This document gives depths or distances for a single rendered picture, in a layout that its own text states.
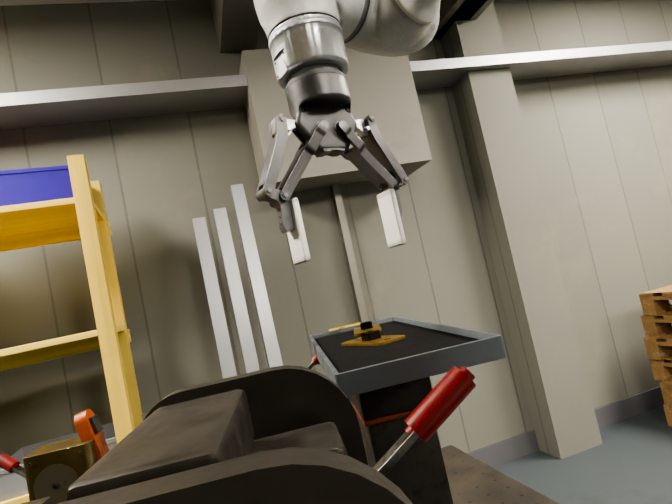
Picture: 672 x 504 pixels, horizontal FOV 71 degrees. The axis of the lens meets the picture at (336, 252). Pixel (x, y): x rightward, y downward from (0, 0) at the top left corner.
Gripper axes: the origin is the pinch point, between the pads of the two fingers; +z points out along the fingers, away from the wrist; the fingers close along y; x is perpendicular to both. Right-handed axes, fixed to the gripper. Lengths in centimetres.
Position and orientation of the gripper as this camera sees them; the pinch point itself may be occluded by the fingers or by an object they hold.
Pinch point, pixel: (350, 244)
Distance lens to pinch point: 55.7
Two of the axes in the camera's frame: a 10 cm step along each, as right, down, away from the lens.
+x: 5.1, -1.7, -8.5
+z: 2.1, 9.7, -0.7
